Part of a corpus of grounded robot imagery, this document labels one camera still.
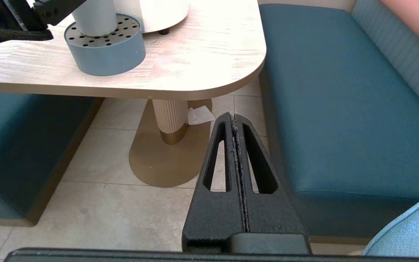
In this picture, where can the white clear water dispenser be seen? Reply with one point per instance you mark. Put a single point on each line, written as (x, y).
(162, 12)

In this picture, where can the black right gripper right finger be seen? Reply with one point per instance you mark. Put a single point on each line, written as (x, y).
(271, 211)

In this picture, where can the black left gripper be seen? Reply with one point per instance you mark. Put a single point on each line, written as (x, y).
(2, 12)

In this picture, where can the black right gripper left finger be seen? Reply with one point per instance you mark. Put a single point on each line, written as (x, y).
(213, 214)

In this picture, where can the crumpled white tissue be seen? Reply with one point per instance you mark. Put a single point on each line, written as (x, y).
(199, 115)

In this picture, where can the large blue perforated drip tray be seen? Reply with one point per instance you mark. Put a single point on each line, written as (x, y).
(111, 56)

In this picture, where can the light blue fabric cushion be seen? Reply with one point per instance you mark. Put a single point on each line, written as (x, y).
(413, 233)

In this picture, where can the blue upholstered bench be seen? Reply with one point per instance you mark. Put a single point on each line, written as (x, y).
(13, 145)
(340, 109)

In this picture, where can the grey plastic cup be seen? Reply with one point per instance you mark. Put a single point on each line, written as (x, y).
(95, 16)

